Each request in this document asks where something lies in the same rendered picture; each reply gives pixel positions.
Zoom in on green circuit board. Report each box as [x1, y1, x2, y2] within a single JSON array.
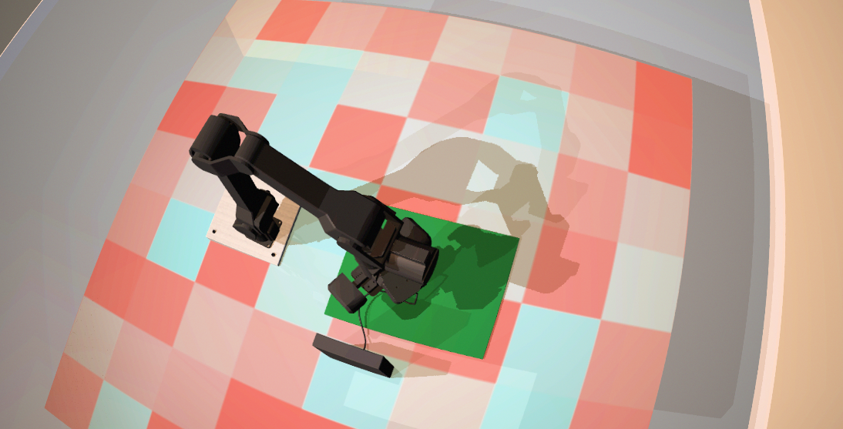
[[360, 206, 520, 360]]

